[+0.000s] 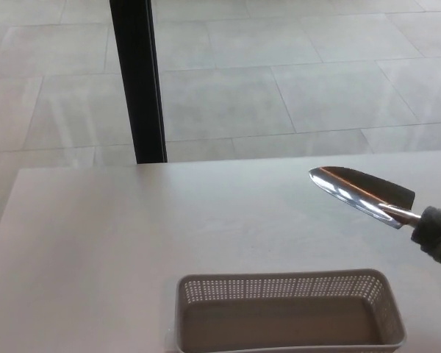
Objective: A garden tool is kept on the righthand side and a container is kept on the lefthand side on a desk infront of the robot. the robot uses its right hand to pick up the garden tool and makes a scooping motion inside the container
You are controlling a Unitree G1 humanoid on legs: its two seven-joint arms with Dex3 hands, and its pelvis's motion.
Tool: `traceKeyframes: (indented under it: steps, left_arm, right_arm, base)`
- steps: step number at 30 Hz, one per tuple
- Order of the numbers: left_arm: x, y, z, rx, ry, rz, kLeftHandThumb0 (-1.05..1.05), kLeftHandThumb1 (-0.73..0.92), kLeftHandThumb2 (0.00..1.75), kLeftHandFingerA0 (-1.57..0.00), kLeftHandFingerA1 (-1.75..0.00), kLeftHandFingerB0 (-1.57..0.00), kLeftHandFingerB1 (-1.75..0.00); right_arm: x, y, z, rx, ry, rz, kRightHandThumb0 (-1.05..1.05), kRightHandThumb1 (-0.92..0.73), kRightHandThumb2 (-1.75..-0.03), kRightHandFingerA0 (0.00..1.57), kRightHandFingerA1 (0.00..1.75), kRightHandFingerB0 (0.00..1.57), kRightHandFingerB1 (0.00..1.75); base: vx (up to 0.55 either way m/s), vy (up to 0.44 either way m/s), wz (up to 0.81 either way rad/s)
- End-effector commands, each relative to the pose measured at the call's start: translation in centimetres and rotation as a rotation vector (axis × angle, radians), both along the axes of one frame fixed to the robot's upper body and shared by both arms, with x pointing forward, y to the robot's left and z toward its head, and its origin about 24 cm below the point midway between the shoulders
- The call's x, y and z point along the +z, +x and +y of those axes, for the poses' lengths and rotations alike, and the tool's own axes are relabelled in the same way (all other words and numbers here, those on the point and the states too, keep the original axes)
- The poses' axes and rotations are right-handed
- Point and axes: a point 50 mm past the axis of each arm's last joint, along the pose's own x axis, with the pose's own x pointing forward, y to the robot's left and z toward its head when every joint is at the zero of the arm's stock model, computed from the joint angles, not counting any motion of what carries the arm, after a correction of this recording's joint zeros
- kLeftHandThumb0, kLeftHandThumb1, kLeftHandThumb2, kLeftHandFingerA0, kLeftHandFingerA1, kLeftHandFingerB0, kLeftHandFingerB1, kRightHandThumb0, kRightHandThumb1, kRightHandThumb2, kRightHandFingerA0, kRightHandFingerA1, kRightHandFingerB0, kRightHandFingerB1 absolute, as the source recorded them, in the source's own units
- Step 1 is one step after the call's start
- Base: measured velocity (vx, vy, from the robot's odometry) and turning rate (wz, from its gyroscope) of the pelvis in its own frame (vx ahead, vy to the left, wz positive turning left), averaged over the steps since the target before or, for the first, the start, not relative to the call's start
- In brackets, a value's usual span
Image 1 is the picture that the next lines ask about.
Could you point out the grey perforated plastic basket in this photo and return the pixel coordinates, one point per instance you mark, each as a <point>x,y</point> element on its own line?
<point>213,294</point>

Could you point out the black vertical frame post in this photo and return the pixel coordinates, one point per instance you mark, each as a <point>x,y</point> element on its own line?
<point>137,81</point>

